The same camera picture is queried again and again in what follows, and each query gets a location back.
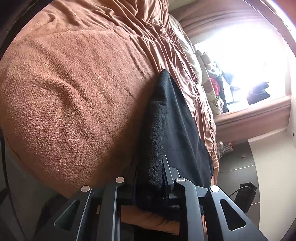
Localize black power adapter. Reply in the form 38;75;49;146
232;183;257;212

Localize pink curtain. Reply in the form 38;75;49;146
214;95;292;142
179;5;262;44

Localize brown blanket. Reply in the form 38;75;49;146
0;0;219;234

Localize beige plush toy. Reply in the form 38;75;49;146
196;50;212;70

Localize dark hanging garment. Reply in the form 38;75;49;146
246;82;271;105

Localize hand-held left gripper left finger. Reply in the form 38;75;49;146
35;162;139;241

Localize black pants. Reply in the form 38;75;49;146
135;70;213;223

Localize red cloth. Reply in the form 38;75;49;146
209;77;220;95

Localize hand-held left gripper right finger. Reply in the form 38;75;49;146
162;155;269;241

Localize black cloth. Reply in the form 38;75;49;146
217;70;229;113

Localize bear printed cushion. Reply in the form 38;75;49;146
201;70;222;115

